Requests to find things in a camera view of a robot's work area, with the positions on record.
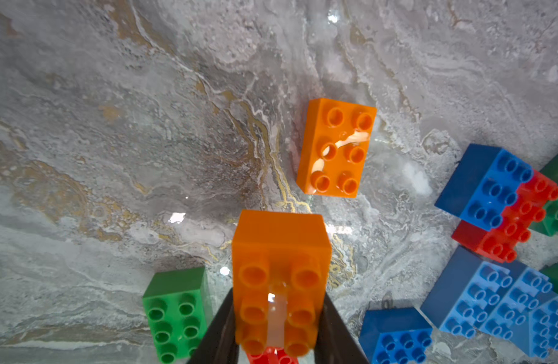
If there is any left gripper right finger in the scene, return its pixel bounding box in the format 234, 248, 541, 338
316, 294, 369, 364

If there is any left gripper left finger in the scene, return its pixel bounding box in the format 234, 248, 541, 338
187, 289, 239, 364

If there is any orange brick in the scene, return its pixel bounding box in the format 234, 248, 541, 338
296, 98, 377, 198
232, 210, 332, 357

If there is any light blue brick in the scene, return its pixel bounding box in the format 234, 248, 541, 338
511, 291, 558, 359
476, 260, 553, 341
421, 247, 513, 339

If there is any red brick lower left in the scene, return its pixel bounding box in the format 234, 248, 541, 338
246, 347, 299, 364

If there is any red brick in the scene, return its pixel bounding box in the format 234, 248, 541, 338
452, 171, 558, 263
246, 347, 299, 364

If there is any small green brick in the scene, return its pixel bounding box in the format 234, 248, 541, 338
142, 266, 213, 363

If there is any dark blue brick lower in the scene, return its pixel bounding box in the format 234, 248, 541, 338
359, 307, 433, 363

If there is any dark blue brick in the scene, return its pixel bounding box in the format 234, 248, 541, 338
435, 143, 534, 231
359, 307, 433, 363

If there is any red brick centre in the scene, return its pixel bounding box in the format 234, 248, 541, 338
452, 171, 558, 263

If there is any dark blue brick upper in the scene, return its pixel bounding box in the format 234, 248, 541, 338
435, 143, 534, 231

